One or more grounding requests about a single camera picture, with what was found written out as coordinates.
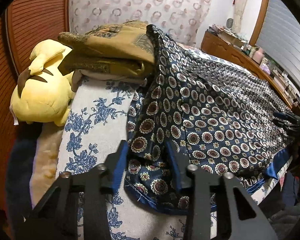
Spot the grey window blind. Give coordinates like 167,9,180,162
256,0,300,87

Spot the blue floral white sheet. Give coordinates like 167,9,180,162
55,47,293,240

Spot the pink bottle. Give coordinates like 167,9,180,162
252,48,264,64

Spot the cardboard box on sideboard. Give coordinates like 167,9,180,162
218,31,247,48

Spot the pink circle patterned curtain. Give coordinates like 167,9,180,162
69,0,211,46

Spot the folded olive brown cloth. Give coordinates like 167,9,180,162
58,21,155,79

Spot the wooden sideboard cabinet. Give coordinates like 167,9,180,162
201,30,293,109

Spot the navy patterned silk garment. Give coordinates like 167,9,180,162
125,25,290,215

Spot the lavender pouch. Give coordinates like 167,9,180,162
260,63,271,75

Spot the brown louvered wardrobe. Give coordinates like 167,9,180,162
0,0,69,211

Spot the yellow plush toy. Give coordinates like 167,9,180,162
10,39,75,126

